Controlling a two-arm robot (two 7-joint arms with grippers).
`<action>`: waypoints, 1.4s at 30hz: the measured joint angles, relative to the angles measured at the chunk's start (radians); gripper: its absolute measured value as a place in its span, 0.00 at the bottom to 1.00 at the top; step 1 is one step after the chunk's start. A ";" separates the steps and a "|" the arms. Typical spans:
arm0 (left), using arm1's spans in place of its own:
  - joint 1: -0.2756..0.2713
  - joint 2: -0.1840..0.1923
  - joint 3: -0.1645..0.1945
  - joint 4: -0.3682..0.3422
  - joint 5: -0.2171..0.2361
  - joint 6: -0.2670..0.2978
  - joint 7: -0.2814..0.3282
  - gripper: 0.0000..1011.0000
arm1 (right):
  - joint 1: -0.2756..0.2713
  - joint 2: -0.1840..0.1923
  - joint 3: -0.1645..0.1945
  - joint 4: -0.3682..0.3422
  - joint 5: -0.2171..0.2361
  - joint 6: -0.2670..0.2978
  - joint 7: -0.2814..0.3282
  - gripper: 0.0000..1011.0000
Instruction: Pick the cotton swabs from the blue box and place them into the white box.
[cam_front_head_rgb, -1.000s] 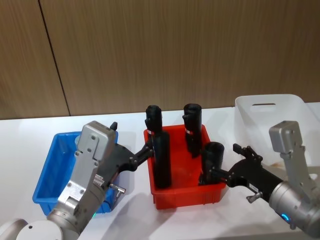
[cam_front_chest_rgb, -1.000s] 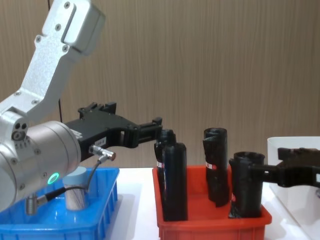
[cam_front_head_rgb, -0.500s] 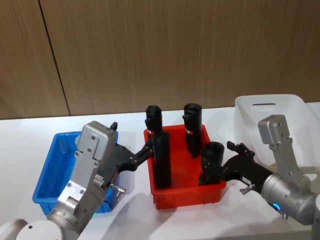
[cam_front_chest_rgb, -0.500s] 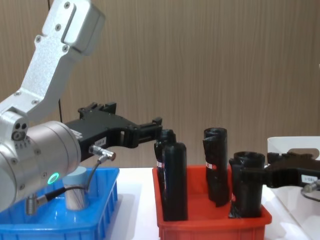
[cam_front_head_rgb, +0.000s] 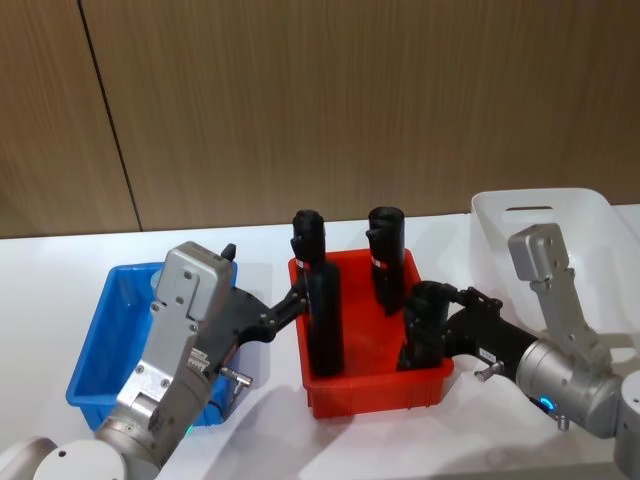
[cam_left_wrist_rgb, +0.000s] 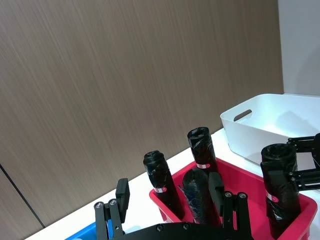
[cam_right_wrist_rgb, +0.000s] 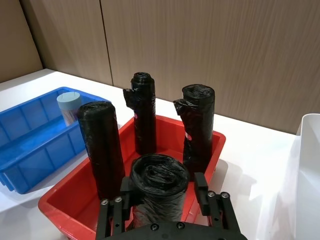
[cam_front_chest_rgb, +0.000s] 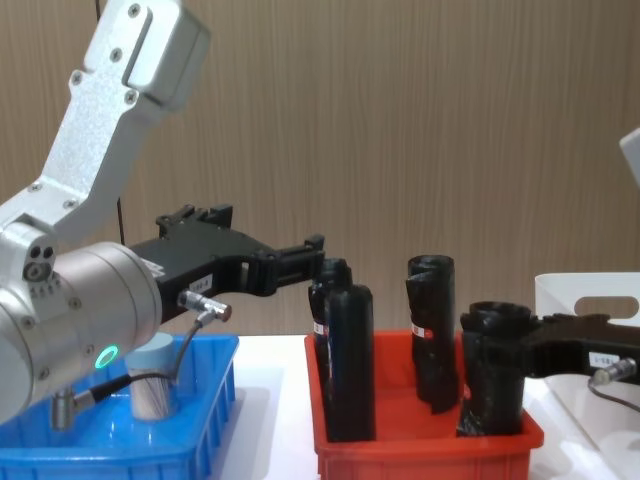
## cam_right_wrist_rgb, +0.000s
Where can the red plastic bin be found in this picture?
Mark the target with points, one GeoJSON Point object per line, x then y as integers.
{"type": "Point", "coordinates": [75, 200]}

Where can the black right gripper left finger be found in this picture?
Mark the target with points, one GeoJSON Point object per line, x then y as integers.
{"type": "Point", "coordinates": [125, 200]}

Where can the clear tube with grey cap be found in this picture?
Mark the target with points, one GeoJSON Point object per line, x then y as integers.
{"type": "Point", "coordinates": [68, 105]}

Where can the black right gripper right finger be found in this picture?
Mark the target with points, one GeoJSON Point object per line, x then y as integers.
{"type": "Point", "coordinates": [203, 200]}

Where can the white translucent plastic container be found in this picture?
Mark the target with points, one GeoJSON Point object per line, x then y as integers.
{"type": "Point", "coordinates": [295, 187]}

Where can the thin black garbage bag roll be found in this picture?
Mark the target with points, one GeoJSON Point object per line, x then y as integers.
{"type": "Point", "coordinates": [145, 120]}

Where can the blue plastic bin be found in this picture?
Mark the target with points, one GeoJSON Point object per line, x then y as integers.
{"type": "Point", "coordinates": [32, 160]}

